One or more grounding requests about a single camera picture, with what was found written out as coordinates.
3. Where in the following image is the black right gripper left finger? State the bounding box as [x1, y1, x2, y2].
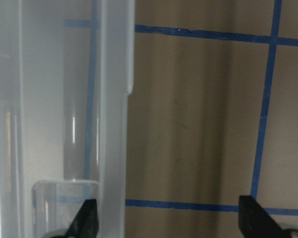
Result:
[64, 199, 99, 238]

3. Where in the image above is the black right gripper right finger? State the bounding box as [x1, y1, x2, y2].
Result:
[238, 195, 286, 238]

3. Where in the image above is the clear plastic box lid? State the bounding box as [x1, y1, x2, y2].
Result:
[0, 0, 135, 238]

